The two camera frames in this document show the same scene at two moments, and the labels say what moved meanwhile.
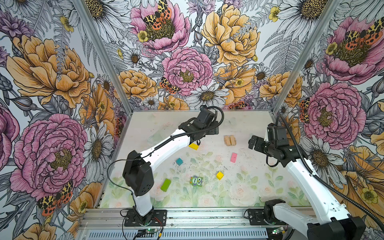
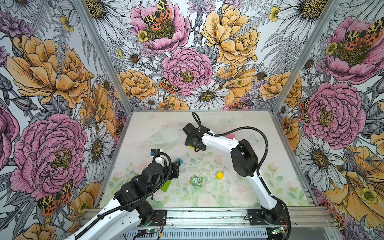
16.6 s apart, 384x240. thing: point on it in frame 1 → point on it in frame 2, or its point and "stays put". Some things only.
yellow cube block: [219, 175] stays put
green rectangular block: [165, 185] stays put
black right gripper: [260, 141] → [188, 141]
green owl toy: [196, 181] stays put
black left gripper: [215, 129] → [175, 170]
